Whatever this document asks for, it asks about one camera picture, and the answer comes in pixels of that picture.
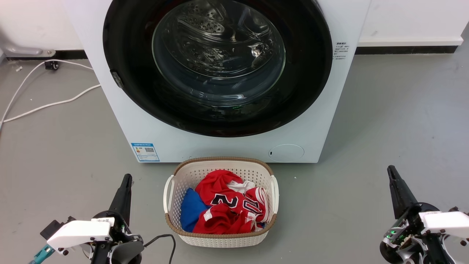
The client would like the white power cable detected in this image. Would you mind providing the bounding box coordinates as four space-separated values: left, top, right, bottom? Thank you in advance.
3 84 101 122
0 59 94 127

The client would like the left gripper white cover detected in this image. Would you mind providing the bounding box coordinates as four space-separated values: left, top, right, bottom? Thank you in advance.
47 174 145 264

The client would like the red basketball jersey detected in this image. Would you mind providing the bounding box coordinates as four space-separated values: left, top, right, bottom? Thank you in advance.
192 169 270 234

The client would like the small black text sticker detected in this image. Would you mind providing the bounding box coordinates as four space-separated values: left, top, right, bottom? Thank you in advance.
333 41 350 61

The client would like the round white filter cover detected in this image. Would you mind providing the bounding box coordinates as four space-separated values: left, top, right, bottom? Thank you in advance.
268 144 305 162

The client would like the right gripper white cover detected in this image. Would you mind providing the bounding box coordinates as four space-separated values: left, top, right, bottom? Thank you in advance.
380 165 469 264

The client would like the black round glass washer door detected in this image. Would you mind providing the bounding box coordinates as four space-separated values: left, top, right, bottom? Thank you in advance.
103 0 333 138

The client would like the grey pipe with flange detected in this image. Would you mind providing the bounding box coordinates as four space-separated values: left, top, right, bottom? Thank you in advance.
0 35 56 58

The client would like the blue energy label sticker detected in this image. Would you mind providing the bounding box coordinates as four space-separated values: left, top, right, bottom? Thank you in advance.
131 143 160 162

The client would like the steel washer drum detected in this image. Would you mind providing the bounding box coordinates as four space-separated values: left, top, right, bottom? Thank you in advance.
152 0 286 79

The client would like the white cloth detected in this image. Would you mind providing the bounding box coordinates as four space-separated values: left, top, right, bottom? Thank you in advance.
227 180 256 194

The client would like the white plastic laundry basket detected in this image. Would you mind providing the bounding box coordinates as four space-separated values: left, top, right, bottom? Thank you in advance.
163 157 280 248

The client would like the white front-load washing machine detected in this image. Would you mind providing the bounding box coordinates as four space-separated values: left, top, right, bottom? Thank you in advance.
62 0 371 164

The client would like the blue cloth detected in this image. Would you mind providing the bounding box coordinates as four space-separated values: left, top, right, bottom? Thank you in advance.
180 188 209 232

